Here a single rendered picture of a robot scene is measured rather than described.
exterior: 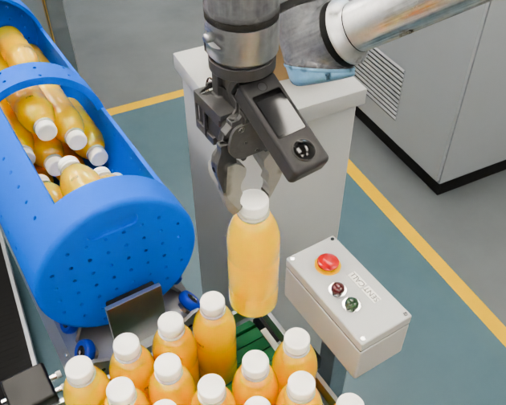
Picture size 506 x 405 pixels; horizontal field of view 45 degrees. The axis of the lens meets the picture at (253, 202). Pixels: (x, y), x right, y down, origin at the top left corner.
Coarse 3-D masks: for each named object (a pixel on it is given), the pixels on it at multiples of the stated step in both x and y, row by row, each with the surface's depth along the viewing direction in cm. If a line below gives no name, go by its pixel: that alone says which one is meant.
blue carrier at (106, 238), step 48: (0, 0) 146; (48, 48) 155; (0, 96) 116; (96, 96) 128; (0, 144) 108; (0, 192) 105; (48, 192) 98; (96, 192) 95; (144, 192) 97; (48, 240) 92; (96, 240) 96; (144, 240) 101; (192, 240) 108; (48, 288) 96; (96, 288) 102
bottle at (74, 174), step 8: (64, 168) 108; (72, 168) 105; (80, 168) 105; (88, 168) 106; (64, 176) 105; (72, 176) 104; (80, 176) 104; (88, 176) 104; (96, 176) 105; (64, 184) 104; (72, 184) 103; (80, 184) 102; (64, 192) 104
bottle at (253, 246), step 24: (240, 216) 77; (264, 216) 77; (240, 240) 77; (264, 240) 77; (240, 264) 80; (264, 264) 80; (240, 288) 84; (264, 288) 83; (240, 312) 87; (264, 312) 87
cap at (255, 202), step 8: (248, 192) 77; (256, 192) 77; (264, 192) 77; (240, 200) 76; (248, 200) 76; (256, 200) 76; (264, 200) 76; (248, 208) 75; (256, 208) 75; (264, 208) 75; (248, 216) 76; (256, 216) 75
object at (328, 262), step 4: (320, 256) 102; (324, 256) 101; (328, 256) 101; (332, 256) 102; (336, 256) 102; (320, 260) 101; (324, 260) 101; (328, 260) 101; (332, 260) 101; (336, 260) 101; (320, 264) 100; (324, 264) 100; (328, 264) 100; (332, 264) 100; (336, 264) 100; (324, 268) 100; (328, 268) 100; (332, 268) 100
